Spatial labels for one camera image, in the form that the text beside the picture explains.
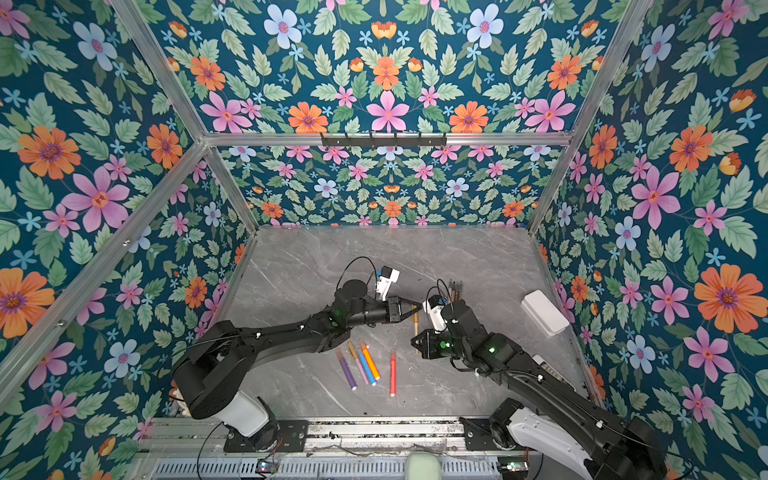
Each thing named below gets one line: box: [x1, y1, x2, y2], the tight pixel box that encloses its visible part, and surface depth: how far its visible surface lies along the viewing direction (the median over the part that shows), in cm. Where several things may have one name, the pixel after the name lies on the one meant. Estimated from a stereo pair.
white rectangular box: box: [520, 289, 570, 337], surface depth 93 cm
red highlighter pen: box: [390, 353, 397, 397], surface depth 84 cm
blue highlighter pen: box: [358, 348, 377, 387], surface depth 86 cm
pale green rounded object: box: [406, 450, 442, 480], surface depth 68 cm
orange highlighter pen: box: [361, 344, 381, 380], surface depth 87 cm
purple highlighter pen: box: [336, 347, 358, 392], surface depth 86 cm
